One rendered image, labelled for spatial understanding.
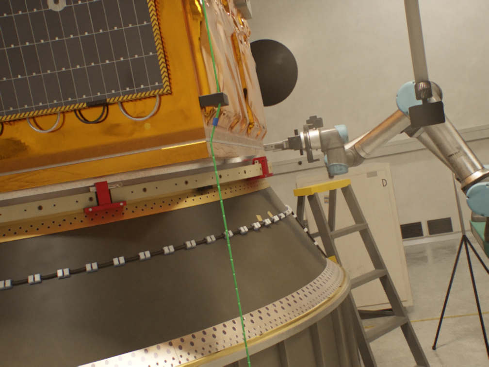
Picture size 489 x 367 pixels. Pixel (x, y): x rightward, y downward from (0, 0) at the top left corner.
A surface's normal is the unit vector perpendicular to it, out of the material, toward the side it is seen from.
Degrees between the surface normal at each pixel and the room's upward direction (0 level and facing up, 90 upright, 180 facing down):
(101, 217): 62
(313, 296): 43
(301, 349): 90
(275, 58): 90
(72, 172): 90
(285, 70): 90
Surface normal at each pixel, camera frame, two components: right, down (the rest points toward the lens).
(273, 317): 0.36, -0.78
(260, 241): 0.63, -0.56
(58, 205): 0.22, 0.00
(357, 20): -0.08, 0.06
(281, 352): -0.69, 0.15
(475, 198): -0.51, 0.25
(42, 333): 0.02, -0.44
